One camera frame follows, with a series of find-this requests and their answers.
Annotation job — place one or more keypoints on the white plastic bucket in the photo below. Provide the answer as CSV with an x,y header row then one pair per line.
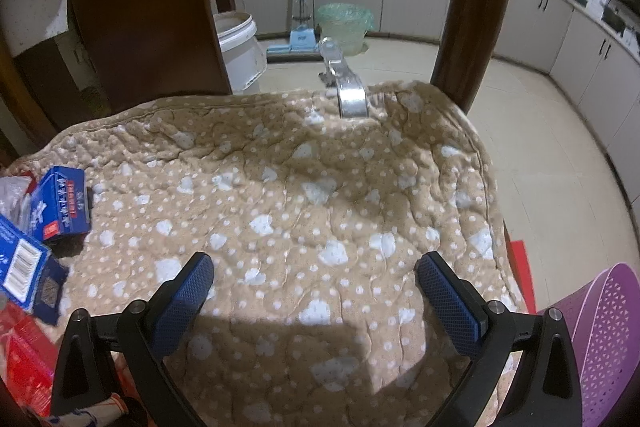
x,y
244,57

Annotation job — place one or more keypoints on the metal clamp on cushion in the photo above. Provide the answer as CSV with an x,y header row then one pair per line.
x,y
351,96

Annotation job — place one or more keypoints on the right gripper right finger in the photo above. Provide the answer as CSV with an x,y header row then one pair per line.
x,y
545,389

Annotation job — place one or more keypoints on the clear plastic bag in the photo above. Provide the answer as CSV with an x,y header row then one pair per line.
x,y
16,199

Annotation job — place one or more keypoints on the dark wooden chair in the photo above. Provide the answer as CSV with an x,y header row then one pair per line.
x,y
145,6

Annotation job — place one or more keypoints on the red floor mat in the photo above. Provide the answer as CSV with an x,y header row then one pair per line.
x,y
521,270

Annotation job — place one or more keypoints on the blue flat mop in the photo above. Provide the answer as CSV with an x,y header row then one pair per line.
x,y
302,45

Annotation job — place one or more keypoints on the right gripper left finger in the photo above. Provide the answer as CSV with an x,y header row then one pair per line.
x,y
123,353

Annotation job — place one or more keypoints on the blue carton with red label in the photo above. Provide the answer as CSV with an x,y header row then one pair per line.
x,y
60,205

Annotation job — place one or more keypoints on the red snack packet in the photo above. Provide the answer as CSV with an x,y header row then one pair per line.
x,y
27,360

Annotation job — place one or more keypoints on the blue carton with barcode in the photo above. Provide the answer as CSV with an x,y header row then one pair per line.
x,y
31,276

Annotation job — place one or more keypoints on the green lined waste bin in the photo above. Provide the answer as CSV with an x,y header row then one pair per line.
x,y
347,24

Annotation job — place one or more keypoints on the purple plastic basket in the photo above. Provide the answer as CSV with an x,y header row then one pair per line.
x,y
602,318

